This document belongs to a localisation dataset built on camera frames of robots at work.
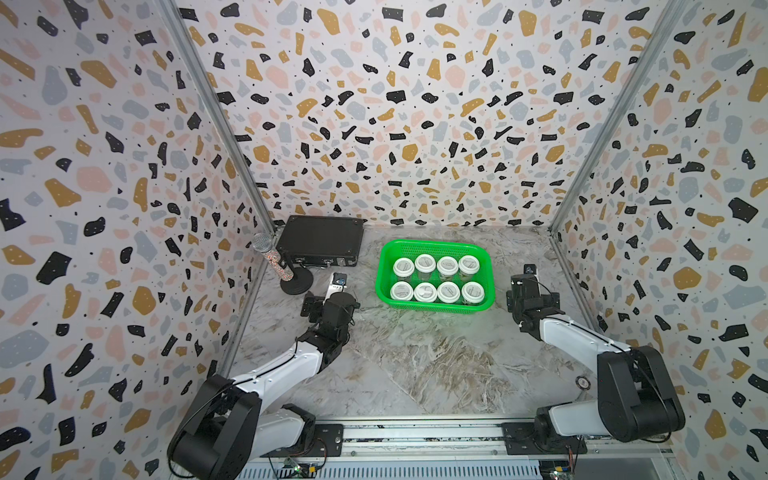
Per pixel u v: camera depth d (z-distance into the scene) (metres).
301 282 1.05
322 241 1.17
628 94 0.84
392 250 1.04
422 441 0.76
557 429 0.63
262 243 0.78
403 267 1.00
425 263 1.01
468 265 1.01
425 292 0.93
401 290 0.95
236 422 0.41
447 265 1.00
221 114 0.87
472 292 0.95
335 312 0.64
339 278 0.76
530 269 0.81
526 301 0.72
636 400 0.44
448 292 0.94
